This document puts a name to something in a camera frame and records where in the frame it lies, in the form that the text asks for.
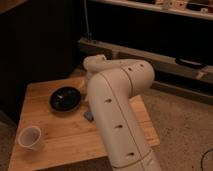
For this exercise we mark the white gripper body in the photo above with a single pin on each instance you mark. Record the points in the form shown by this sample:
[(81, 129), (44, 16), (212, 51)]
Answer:
[(83, 88)]

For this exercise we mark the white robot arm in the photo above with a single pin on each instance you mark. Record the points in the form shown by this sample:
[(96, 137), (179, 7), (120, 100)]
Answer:
[(110, 85)]

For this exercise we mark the black ceramic bowl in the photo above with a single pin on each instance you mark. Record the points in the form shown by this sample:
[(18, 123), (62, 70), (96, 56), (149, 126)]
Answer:
[(65, 99)]

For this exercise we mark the blue-grey sponge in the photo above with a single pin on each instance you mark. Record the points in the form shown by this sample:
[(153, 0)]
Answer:
[(88, 115)]

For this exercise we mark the metal pole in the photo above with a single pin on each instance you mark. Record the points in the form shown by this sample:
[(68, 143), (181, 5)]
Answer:
[(88, 33)]

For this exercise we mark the wooden table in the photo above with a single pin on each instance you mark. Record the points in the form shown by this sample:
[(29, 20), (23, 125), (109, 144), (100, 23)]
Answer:
[(66, 137)]

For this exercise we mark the clear plastic cup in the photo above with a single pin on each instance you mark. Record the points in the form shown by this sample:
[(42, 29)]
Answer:
[(30, 138)]

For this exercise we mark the white shelf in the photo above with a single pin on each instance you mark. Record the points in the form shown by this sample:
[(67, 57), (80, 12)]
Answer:
[(156, 8)]

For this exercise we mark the black flat object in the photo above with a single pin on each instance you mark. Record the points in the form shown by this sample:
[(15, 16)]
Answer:
[(190, 64)]

